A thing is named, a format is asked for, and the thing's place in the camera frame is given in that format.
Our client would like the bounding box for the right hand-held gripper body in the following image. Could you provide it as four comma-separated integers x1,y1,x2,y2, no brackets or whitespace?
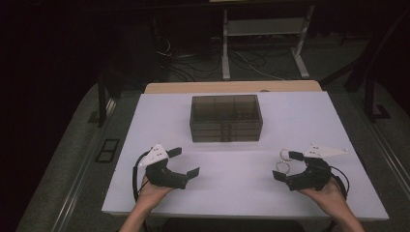
284,143,349,191

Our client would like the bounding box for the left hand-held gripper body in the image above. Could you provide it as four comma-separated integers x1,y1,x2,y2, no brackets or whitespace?
138,143,190,190

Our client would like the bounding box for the smoky clear plastic drawer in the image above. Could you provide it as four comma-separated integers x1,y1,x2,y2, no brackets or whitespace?
190,129,262,137
190,95,263,131
191,134,261,143

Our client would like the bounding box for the smoky clear drawer organizer case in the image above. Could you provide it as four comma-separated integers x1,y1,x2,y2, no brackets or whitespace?
189,94,264,143

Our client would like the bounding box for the person's left hand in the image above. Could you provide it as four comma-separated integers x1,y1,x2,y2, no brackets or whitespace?
136,175,175,211

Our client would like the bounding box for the person's right hand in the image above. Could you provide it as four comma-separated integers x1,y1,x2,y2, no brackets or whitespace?
298,178,347,212

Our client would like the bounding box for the white table cover board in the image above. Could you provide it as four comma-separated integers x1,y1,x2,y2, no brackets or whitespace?
102,91,390,221

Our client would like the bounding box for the wooden table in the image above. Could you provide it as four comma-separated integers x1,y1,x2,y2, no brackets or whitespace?
143,79,323,95

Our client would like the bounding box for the black upright stand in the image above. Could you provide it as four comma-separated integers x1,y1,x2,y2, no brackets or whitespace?
364,69,393,124
87,69,125,129

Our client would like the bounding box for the grey metal stand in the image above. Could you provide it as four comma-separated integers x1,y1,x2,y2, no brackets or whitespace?
221,4,315,81

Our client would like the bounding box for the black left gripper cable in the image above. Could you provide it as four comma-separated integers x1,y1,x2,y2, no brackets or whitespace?
131,150,153,203

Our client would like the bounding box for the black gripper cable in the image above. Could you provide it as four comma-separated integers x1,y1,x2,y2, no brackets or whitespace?
131,150,153,203
328,164,351,201

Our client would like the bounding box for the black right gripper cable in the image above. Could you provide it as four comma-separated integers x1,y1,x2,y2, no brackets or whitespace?
328,164,351,201

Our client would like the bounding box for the black floor plate frame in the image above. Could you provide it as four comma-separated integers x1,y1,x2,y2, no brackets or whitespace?
95,138,121,164

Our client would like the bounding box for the metal floor rail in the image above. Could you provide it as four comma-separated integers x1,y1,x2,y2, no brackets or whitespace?
51,96,119,232
352,93,410,198

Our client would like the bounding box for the tangle of dark floor cables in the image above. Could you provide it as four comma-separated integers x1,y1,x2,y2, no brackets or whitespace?
155,35,293,82

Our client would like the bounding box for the white floor cable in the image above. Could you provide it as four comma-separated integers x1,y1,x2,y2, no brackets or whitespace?
230,49,286,81

